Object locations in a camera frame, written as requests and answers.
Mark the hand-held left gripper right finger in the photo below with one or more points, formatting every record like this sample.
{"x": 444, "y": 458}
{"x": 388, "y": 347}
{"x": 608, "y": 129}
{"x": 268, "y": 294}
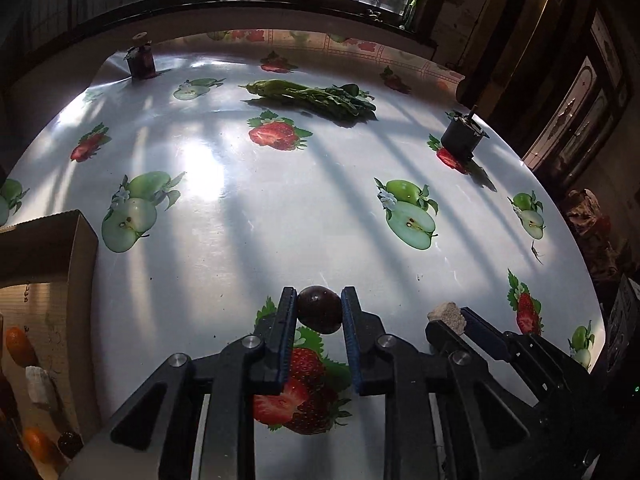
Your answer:
{"x": 350, "y": 345}

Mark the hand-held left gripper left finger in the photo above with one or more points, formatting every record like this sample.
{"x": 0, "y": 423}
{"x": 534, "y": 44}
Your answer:
{"x": 285, "y": 340}

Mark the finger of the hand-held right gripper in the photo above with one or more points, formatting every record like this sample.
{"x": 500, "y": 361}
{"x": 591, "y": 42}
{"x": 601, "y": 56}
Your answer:
{"x": 482, "y": 332}
{"x": 445, "y": 338}

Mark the dark purple plum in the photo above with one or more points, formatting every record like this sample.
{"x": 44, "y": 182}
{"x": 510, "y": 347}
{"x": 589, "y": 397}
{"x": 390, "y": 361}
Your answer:
{"x": 320, "y": 308}

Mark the shallow cardboard box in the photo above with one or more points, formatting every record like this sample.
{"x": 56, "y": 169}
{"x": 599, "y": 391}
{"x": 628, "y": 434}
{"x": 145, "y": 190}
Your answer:
{"x": 45, "y": 310}

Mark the orange mandarin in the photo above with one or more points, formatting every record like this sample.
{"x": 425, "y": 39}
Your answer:
{"x": 37, "y": 442}
{"x": 20, "y": 346}

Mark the black motor with shaft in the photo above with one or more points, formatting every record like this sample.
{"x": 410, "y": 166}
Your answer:
{"x": 462, "y": 136}

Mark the dark red date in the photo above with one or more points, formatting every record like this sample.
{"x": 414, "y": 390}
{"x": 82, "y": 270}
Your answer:
{"x": 70, "y": 442}

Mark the green leafy vegetable bunch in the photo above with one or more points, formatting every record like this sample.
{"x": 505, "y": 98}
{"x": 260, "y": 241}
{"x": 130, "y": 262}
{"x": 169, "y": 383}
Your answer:
{"x": 310, "y": 96}

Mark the ornate wooden cabinet door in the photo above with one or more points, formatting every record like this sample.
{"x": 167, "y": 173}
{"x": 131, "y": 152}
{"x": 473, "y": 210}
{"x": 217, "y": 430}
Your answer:
{"x": 580, "y": 105}

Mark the green bottle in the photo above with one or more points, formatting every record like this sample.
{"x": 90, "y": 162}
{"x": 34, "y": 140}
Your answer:
{"x": 411, "y": 14}

